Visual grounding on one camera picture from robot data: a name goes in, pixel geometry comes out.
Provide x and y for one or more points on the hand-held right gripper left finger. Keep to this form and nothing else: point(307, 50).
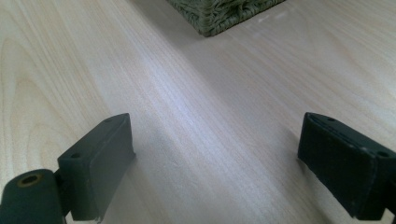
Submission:
point(96, 168)

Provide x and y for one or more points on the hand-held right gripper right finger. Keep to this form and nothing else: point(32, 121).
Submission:
point(345, 161)

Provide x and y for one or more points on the green woven basket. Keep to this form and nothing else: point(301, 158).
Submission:
point(218, 14)

